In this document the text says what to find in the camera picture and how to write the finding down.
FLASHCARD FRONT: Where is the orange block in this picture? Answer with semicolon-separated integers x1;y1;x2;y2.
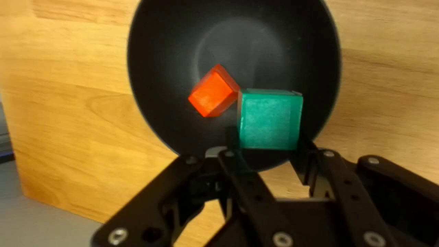
187;63;240;119

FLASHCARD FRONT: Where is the green block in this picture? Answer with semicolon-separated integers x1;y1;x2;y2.
236;87;305;152

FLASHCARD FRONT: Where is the black bowl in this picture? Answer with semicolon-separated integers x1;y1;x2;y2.
126;0;343;172

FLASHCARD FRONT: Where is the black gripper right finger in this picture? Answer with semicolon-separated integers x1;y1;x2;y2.
288;138;439;247

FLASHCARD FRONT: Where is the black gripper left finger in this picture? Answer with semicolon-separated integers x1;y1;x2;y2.
89;145;294;247

